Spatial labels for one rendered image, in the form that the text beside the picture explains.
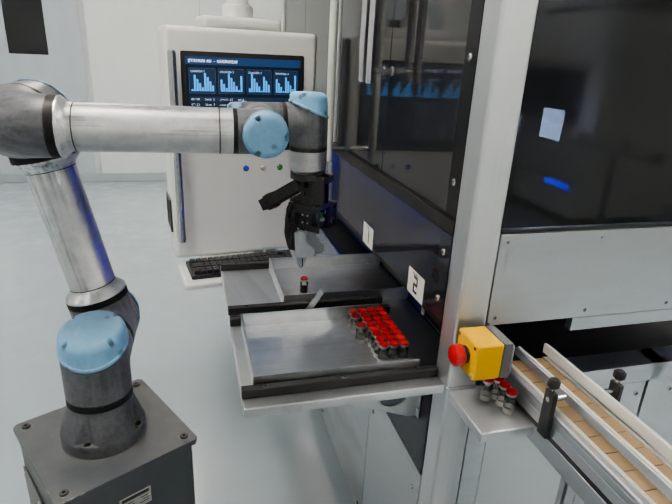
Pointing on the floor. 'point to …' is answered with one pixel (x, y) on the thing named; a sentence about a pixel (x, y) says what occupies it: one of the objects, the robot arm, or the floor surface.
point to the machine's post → (477, 224)
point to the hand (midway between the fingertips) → (298, 260)
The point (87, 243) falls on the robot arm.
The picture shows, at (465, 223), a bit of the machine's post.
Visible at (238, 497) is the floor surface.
